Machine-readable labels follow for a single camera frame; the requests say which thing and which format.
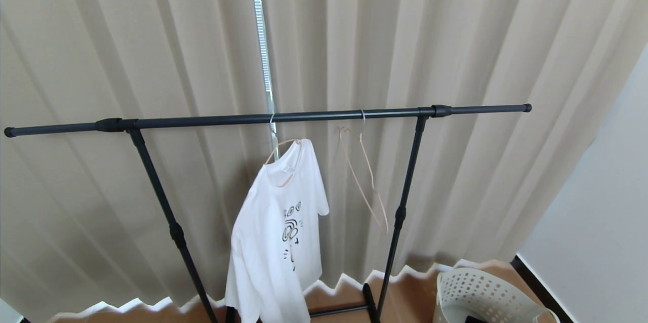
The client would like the beige curtain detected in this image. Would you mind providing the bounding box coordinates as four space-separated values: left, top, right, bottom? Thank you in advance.
0 0 648 321

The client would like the white printed T-shirt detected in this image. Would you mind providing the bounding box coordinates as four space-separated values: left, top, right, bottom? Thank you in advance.
224 138 330 323

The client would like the pink clothes hanger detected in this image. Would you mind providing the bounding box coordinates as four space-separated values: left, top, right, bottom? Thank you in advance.
264 113 305 188
338 109 389 235

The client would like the black clothes rack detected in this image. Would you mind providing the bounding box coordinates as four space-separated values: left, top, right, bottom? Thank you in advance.
4 103 533 323

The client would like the white laundry basket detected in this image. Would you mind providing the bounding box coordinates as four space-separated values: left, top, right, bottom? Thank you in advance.
433 267 560 323

